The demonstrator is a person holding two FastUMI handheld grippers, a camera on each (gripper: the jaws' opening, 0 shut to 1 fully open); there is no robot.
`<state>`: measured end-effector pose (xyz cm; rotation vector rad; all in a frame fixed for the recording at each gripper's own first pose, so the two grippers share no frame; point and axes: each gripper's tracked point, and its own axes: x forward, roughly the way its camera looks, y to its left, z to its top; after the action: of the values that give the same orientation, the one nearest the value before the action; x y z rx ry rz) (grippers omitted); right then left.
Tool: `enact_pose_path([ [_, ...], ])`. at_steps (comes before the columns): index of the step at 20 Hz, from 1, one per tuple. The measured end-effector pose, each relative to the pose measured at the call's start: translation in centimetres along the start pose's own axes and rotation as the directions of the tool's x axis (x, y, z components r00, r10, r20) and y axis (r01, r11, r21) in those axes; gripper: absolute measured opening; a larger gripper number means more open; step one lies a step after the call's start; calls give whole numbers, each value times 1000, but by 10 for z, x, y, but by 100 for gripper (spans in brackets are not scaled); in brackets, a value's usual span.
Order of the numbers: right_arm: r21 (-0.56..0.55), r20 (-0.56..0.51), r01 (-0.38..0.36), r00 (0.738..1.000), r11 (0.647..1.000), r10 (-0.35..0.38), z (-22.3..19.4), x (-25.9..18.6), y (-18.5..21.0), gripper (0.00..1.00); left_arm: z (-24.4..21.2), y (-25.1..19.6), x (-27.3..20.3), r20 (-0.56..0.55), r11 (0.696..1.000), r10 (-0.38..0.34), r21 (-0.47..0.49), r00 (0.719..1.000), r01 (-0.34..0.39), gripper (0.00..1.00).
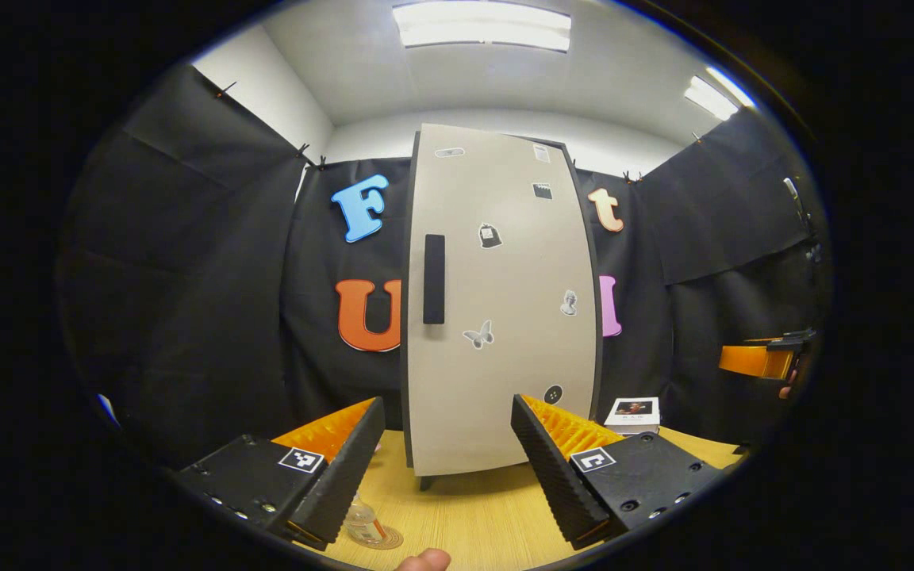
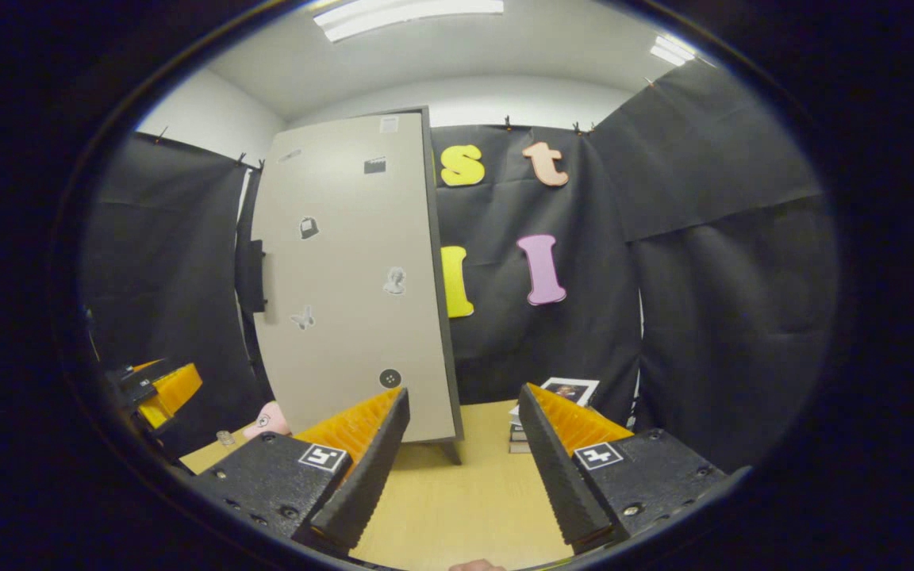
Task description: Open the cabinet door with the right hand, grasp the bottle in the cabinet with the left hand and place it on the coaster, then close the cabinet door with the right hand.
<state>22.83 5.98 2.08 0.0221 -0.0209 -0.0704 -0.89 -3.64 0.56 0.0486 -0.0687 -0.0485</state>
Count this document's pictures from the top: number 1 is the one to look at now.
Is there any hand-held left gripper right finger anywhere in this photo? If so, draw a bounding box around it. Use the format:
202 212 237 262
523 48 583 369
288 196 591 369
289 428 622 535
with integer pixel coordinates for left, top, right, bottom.
511 394 724 551

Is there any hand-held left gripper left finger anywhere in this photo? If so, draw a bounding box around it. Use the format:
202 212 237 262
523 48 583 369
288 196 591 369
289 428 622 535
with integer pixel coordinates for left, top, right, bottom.
174 397 386 551

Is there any clear plastic bottle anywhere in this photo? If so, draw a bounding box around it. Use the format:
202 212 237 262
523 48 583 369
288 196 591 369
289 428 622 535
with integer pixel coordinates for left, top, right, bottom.
344 492 389 546

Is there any round brown coaster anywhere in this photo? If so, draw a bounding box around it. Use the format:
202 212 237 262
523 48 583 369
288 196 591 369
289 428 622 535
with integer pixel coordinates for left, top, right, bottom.
346 523 405 550

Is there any grey cabinet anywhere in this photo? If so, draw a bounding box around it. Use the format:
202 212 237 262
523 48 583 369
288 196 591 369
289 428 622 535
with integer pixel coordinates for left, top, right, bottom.
401 122 605 492

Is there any beige cabinet door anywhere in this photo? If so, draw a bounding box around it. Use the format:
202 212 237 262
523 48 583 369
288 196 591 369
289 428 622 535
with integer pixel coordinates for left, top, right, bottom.
407 124 598 477

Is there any black door handle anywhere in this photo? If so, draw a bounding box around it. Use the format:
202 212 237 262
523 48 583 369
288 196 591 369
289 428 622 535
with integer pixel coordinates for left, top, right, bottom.
423 234 447 325

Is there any white book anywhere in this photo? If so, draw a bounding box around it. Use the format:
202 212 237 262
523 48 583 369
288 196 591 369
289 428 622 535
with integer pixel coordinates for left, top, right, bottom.
605 397 661 435

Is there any black backdrop cloth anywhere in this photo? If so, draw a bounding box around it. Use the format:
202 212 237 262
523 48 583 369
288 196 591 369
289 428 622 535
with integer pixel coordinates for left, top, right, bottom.
56 63 832 470

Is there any small ceiling light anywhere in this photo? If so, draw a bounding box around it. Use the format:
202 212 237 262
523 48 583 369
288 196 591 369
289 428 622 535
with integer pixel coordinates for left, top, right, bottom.
683 67 756 121

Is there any large ceiling light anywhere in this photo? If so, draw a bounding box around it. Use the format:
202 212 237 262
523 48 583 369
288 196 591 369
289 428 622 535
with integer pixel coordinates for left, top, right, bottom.
392 2 573 53

